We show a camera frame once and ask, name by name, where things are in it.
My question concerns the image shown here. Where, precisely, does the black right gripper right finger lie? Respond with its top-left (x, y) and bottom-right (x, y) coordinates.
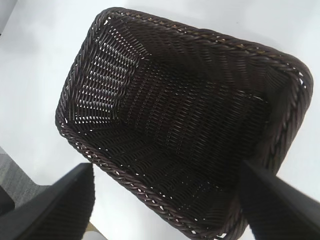
top-left (239, 159), bottom-right (320, 240)

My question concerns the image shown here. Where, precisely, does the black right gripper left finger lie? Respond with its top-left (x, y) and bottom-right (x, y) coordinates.
top-left (0, 162), bottom-right (96, 240)

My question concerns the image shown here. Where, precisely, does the dark brown wicker basket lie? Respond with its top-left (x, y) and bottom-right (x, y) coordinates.
top-left (55, 6), bottom-right (314, 240)

